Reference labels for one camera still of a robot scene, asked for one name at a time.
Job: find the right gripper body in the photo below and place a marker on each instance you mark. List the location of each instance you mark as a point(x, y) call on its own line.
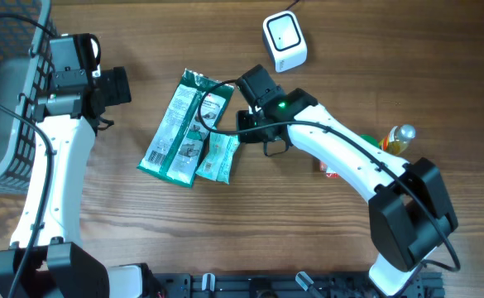
point(246, 121)

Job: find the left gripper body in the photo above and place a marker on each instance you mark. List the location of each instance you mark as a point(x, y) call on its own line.
point(112, 92)

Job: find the teal snack packet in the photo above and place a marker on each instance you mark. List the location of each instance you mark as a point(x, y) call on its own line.
point(217, 163)

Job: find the green 3M package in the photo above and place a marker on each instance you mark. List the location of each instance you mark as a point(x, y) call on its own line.
point(177, 147)

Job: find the red stick sachet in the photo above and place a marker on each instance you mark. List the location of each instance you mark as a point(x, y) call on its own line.
point(329, 173)

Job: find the yellow dish soap bottle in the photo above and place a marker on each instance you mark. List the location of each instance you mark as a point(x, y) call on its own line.
point(398, 139)

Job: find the green lidded jar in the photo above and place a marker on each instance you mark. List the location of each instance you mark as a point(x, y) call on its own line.
point(371, 140)

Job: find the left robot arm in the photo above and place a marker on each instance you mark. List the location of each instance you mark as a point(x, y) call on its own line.
point(45, 257)

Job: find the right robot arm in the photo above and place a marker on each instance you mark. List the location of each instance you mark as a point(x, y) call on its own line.
point(410, 212)

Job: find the white barcode scanner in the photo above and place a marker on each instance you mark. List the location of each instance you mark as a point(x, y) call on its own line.
point(284, 41)

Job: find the grey plastic mesh basket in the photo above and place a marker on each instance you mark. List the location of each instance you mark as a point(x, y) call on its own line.
point(25, 65)

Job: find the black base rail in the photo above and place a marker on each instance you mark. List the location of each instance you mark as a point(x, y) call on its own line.
point(333, 285)

